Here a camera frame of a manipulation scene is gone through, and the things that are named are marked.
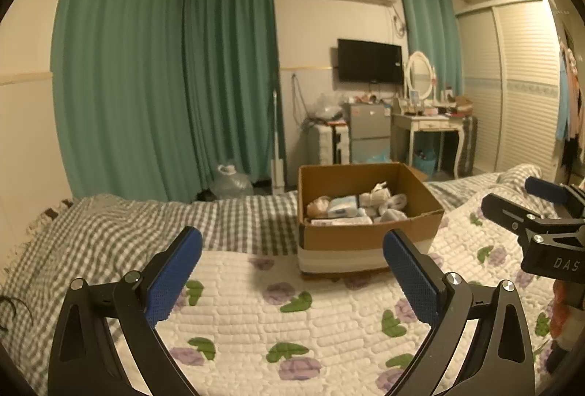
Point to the light blue tissue packet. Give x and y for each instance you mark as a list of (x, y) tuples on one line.
[(343, 206)]

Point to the white red label tissue packet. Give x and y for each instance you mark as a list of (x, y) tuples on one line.
[(340, 221)]

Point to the brown patterned blanket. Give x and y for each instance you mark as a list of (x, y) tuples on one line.
[(50, 213)]

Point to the white sock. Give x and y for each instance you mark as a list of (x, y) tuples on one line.
[(397, 200), (375, 196)]

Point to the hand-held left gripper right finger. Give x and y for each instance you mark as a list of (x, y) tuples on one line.
[(411, 281)]

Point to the white mop pole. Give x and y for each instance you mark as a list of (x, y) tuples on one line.
[(276, 167)]

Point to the grey checked bedsheet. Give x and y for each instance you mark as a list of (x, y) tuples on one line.
[(114, 231)]

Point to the green corner curtain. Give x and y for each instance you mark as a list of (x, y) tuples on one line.
[(233, 71)]

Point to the white floral quilt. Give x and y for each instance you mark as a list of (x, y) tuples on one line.
[(274, 332)]

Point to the grey small fridge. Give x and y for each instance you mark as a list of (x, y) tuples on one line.
[(368, 126)]

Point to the hanging clothes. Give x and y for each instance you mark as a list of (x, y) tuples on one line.
[(571, 103)]

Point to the brown cardboard box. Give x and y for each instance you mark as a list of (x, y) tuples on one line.
[(365, 240)]

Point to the narrow green window curtain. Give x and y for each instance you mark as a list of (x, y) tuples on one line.
[(429, 30)]

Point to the person's right hand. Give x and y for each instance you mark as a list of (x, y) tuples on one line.
[(566, 318)]

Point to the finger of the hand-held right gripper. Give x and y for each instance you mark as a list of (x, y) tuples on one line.
[(507, 213), (546, 191)]

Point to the wide green curtain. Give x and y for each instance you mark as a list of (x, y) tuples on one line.
[(119, 57)]

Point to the beige cloth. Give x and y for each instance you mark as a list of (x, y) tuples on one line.
[(320, 206)]

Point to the blue plastic basket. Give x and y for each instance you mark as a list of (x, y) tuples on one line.
[(422, 165)]

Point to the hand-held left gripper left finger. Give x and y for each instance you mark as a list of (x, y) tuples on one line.
[(176, 277)]

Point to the blue plastic bag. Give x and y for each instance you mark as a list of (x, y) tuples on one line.
[(379, 158)]

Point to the black wall television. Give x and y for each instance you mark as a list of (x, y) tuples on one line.
[(370, 60)]

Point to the white oval mirror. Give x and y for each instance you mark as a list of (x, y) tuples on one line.
[(420, 74)]

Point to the white louvred wardrobe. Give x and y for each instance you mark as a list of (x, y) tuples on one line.
[(521, 80)]

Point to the clear water jug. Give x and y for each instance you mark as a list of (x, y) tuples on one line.
[(233, 183)]

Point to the dark suitcase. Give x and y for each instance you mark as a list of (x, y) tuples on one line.
[(468, 144)]

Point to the white suitcase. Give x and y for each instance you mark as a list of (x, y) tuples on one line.
[(322, 144)]

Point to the clear plastic bags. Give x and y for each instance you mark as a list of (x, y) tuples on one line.
[(329, 108)]

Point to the white dressing table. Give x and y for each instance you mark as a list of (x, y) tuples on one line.
[(425, 124)]

